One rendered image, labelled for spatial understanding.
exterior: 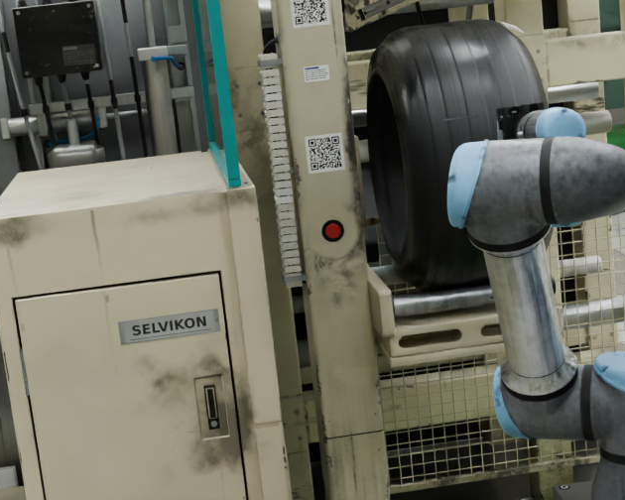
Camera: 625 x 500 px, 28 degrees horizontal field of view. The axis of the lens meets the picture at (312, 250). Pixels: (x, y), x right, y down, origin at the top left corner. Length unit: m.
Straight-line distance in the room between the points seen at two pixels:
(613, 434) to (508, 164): 0.49
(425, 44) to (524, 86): 0.21
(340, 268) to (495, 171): 0.95
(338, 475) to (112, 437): 0.86
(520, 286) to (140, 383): 0.58
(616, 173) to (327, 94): 0.96
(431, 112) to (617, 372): 0.72
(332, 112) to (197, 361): 0.79
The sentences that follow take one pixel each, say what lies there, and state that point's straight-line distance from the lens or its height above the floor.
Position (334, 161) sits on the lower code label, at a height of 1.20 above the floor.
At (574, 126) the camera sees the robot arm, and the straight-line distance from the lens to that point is 2.03.
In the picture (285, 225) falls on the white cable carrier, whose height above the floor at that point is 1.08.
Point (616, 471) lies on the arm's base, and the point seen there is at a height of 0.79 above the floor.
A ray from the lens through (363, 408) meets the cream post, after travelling 2.63.
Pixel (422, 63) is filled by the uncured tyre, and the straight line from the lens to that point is 2.43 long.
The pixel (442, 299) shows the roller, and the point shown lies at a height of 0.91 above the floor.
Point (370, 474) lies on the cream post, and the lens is 2.69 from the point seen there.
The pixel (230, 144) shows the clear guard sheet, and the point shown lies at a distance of 1.83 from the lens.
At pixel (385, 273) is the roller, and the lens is 2.78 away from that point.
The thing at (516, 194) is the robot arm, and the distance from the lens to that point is 1.64.
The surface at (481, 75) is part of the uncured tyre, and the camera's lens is 2.42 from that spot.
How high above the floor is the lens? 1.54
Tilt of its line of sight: 12 degrees down
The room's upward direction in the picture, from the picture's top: 6 degrees counter-clockwise
